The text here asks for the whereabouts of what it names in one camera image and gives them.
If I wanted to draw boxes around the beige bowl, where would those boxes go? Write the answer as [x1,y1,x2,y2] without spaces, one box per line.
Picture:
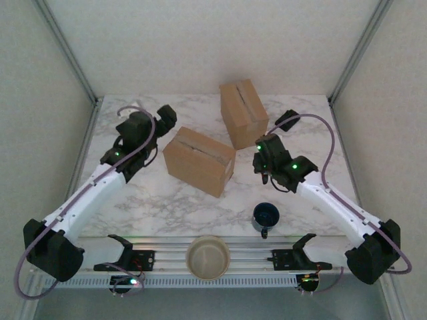
[185,235,232,282]

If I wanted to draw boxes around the grey table side rail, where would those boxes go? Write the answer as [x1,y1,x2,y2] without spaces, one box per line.
[61,98,103,217]
[328,99,373,236]

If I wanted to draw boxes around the round black controller board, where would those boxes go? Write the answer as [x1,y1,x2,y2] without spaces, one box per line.
[296,273,322,297]
[109,275,147,297]

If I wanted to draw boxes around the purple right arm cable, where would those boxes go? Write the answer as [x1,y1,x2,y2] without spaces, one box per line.
[266,114,413,295]

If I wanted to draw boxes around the white slotted cable duct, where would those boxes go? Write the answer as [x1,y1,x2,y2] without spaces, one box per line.
[42,275,298,289]

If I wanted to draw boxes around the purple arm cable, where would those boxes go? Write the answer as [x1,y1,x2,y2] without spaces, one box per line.
[266,114,413,295]
[15,105,157,301]

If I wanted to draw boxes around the dark blue mug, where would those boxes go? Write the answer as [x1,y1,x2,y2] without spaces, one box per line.
[252,201,282,240]

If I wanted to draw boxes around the aluminium frame post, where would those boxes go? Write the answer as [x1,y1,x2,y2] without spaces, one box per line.
[31,0,99,106]
[327,0,394,106]

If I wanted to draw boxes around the taped squat cardboard box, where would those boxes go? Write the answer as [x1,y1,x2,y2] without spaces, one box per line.
[162,125,237,199]

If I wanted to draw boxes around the aluminium mounting rail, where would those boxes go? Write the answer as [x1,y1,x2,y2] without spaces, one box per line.
[78,235,395,273]

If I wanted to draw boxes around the black plastic holder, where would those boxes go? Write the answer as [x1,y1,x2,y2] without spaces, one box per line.
[274,109,302,132]

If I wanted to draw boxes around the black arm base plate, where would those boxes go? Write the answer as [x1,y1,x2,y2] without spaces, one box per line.
[94,249,156,271]
[272,249,332,271]

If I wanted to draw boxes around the tall cardboard box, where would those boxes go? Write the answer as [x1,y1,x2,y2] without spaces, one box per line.
[219,79,270,151]

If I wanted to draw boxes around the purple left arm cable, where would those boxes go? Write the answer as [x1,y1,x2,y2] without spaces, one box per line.
[15,105,157,301]

